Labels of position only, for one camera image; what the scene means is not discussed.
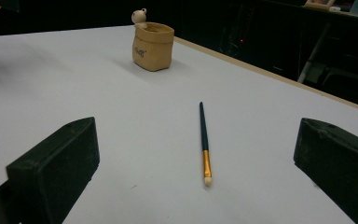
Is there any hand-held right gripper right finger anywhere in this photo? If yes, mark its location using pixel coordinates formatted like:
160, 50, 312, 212
293, 117, 358, 224

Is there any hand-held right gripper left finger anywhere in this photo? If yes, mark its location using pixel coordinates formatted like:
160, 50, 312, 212
6, 117, 101, 224

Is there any dark green makeup brush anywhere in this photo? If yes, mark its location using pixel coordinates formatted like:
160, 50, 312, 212
199, 101, 213, 188

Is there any tan sack-shaped brush holder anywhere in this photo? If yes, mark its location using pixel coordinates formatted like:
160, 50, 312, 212
131, 7, 175, 73

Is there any white sheet table cover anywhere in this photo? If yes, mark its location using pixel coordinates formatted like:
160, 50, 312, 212
0, 25, 358, 224

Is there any wooden table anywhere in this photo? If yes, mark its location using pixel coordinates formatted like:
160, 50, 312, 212
173, 36, 358, 117

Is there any grey metal stand leg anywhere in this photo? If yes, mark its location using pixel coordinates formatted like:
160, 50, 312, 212
297, 22, 332, 84

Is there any dark shelf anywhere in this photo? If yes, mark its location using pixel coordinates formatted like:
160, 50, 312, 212
301, 5, 358, 22

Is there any picture frame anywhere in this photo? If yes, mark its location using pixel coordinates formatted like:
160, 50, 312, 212
304, 0, 337, 10

